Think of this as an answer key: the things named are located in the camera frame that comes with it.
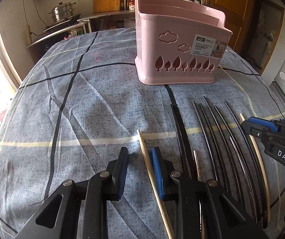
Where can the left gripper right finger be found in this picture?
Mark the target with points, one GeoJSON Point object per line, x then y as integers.
{"type": "Point", "coordinates": [162, 171]}

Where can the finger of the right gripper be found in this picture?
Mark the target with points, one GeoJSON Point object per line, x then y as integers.
{"type": "Point", "coordinates": [255, 130]}
{"type": "Point", "coordinates": [265, 123]}

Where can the silver metal chopstick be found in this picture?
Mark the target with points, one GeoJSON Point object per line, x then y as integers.
{"type": "Point", "coordinates": [202, 225]}

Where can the dark sauce bottle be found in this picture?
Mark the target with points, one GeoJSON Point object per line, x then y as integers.
{"type": "Point", "coordinates": [126, 4]}

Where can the pink plastic utensil basket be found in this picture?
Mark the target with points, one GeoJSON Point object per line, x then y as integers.
{"type": "Point", "coordinates": [178, 41]}

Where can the steel steamer pot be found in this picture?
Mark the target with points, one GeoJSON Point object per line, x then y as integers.
{"type": "Point", "coordinates": [62, 11]}

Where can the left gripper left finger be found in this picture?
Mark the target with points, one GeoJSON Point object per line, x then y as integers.
{"type": "Point", "coordinates": [117, 178]}

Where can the light wooden chopstick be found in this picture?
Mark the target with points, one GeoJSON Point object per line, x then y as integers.
{"type": "Point", "coordinates": [256, 155]}

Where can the metal kitchen shelf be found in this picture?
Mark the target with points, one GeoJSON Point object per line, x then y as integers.
{"type": "Point", "coordinates": [85, 23]}

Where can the blue plaid tablecloth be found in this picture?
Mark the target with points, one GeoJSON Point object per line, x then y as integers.
{"type": "Point", "coordinates": [83, 101]}

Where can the wooden door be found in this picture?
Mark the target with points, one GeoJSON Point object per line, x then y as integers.
{"type": "Point", "coordinates": [238, 15]}

